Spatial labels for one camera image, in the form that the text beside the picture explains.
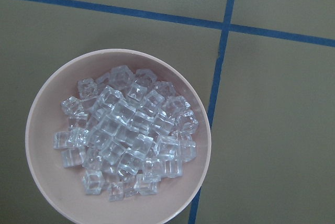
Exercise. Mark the clear ice cubes pile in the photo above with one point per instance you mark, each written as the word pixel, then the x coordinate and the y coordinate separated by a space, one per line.
pixel 128 130

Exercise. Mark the pink bowl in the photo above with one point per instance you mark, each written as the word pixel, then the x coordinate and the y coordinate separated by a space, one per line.
pixel 63 188

